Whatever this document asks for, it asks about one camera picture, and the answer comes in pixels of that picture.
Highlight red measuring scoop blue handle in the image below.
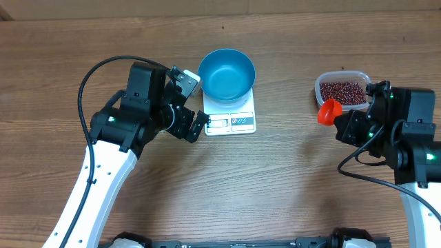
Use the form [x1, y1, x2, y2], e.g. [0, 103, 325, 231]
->
[317, 99, 342, 126]

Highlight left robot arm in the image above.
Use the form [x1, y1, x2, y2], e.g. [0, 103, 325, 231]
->
[44, 62, 208, 247]

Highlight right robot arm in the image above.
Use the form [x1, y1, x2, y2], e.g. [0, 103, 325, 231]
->
[334, 81, 440, 247]

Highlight white digital kitchen scale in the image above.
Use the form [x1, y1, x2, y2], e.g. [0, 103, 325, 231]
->
[203, 90, 256, 136]

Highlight blue metal bowl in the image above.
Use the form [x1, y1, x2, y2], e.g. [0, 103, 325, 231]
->
[198, 48, 256, 104]

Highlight red beans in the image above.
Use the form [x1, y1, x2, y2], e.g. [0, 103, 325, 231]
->
[319, 81, 367, 105]

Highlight clear plastic food container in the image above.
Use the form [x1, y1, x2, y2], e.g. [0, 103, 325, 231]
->
[314, 70, 371, 112]

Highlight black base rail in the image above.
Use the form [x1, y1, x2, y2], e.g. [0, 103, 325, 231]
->
[99, 227, 392, 248]

